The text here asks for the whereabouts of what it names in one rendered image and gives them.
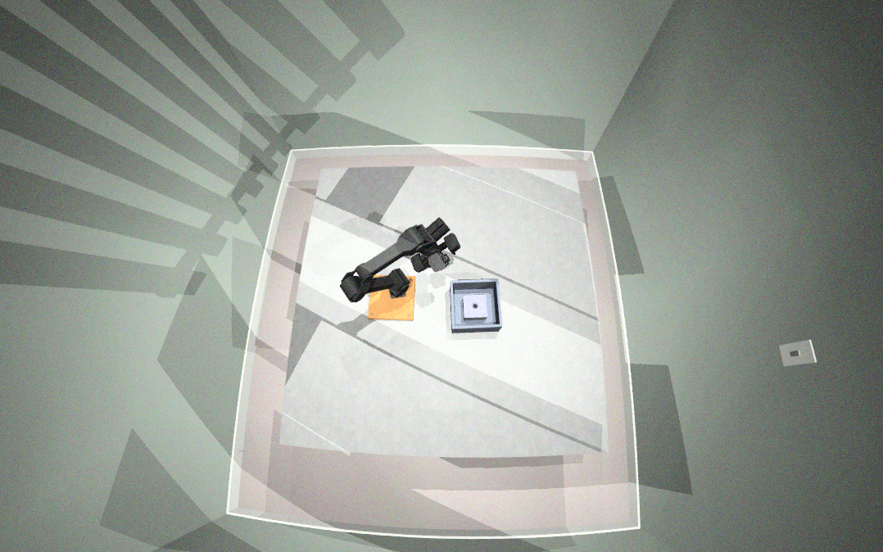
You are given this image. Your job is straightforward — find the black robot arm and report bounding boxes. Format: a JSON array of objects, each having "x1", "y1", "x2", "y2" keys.
[{"x1": 340, "y1": 218, "x2": 450, "y2": 302}]

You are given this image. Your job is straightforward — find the white square plate with hole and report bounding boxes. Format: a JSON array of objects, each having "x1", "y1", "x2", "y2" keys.
[{"x1": 463, "y1": 295, "x2": 487, "y2": 320}]

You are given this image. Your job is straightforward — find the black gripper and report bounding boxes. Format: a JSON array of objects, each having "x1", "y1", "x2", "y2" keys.
[{"x1": 410, "y1": 233, "x2": 461, "y2": 273}]

